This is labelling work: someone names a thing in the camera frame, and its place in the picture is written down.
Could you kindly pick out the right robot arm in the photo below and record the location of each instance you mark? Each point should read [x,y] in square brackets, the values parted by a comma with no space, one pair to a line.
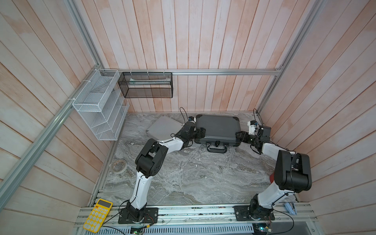
[292,173]

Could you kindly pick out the black mesh basket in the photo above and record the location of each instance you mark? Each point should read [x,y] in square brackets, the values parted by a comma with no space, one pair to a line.
[149,85]

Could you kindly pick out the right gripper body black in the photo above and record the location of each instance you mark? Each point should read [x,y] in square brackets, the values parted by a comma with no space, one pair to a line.
[251,139]

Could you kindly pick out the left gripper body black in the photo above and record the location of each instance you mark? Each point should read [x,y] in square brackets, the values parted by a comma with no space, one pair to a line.
[197,134]

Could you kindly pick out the tape roll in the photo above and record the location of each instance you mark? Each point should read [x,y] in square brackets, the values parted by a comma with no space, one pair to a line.
[119,166]

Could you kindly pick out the black poker set case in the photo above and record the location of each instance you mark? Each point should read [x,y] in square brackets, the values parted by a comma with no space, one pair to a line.
[217,132]

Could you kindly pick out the yellow calculator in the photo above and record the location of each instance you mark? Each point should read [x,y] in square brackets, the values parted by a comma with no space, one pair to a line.
[97,216]

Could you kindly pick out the blue object on rail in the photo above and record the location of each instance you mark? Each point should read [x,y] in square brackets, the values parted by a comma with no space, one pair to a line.
[290,207]

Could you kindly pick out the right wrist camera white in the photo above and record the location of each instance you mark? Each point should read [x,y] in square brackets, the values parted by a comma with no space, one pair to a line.
[252,127]

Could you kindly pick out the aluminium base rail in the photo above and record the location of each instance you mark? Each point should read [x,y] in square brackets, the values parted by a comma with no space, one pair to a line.
[216,219]

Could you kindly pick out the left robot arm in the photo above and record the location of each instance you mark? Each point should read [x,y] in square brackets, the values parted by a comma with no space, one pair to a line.
[149,162]

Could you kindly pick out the white wire mesh shelf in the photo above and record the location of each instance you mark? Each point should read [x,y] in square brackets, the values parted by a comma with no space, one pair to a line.
[101,105]

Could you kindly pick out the red pen cup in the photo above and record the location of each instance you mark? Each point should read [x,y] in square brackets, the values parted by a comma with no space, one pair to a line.
[271,178]

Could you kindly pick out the silver poker set case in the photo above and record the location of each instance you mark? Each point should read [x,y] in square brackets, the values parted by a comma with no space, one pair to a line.
[163,128]

